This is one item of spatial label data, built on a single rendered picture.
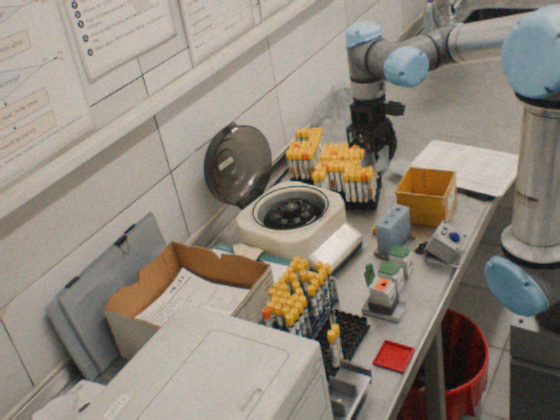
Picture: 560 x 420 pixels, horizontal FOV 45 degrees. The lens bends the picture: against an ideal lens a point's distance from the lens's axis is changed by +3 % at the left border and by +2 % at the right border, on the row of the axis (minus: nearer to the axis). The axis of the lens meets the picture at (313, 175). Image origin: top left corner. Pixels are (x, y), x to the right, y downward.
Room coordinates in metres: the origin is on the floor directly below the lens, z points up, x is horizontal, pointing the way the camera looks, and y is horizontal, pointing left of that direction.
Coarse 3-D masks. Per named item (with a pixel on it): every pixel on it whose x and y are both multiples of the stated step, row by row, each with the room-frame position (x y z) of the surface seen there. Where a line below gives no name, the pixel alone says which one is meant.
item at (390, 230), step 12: (396, 204) 1.39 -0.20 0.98; (384, 216) 1.35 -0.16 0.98; (396, 216) 1.34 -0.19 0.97; (408, 216) 1.37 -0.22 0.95; (384, 228) 1.30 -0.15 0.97; (396, 228) 1.32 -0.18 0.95; (408, 228) 1.36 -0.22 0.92; (384, 240) 1.31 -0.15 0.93; (396, 240) 1.32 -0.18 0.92; (408, 240) 1.36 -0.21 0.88; (384, 252) 1.31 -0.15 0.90
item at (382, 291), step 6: (372, 282) 1.14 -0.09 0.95; (378, 282) 1.14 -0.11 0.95; (384, 282) 1.13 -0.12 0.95; (390, 282) 1.13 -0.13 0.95; (372, 288) 1.12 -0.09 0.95; (378, 288) 1.12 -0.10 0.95; (384, 288) 1.11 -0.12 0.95; (390, 288) 1.12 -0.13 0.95; (372, 294) 1.12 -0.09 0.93; (378, 294) 1.11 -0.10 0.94; (384, 294) 1.10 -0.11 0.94; (390, 294) 1.11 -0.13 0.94; (372, 300) 1.12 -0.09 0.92; (378, 300) 1.11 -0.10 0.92; (384, 300) 1.11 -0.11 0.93; (390, 300) 1.11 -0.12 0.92
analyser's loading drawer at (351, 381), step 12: (348, 372) 0.93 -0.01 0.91; (360, 372) 0.92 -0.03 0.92; (336, 384) 0.89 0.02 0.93; (348, 384) 0.88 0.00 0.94; (360, 384) 0.90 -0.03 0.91; (336, 396) 0.88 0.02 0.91; (348, 396) 0.87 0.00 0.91; (360, 396) 0.87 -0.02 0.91; (336, 408) 0.84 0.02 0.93; (348, 408) 0.84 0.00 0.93
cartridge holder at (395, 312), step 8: (368, 304) 1.12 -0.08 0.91; (376, 304) 1.11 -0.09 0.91; (392, 304) 1.11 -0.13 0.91; (400, 304) 1.12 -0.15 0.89; (368, 312) 1.12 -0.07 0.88; (376, 312) 1.11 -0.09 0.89; (384, 312) 1.10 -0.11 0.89; (392, 312) 1.10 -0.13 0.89; (400, 312) 1.10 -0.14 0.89; (392, 320) 1.09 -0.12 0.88
